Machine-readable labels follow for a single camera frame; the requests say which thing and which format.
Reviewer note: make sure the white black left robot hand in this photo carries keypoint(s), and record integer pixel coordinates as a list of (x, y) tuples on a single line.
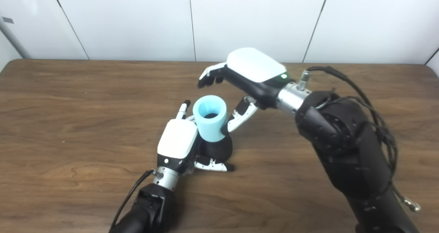
[(178, 138)]

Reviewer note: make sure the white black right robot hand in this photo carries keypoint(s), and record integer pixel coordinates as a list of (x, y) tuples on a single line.
[(255, 68)]

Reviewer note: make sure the light blue cylinder cup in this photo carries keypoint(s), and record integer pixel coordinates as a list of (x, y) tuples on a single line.
[(212, 128)]

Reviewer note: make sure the black funnel-shaped nozzle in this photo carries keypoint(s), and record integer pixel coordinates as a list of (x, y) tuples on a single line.
[(217, 150)]

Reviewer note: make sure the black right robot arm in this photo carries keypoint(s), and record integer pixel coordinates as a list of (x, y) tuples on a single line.
[(346, 147)]

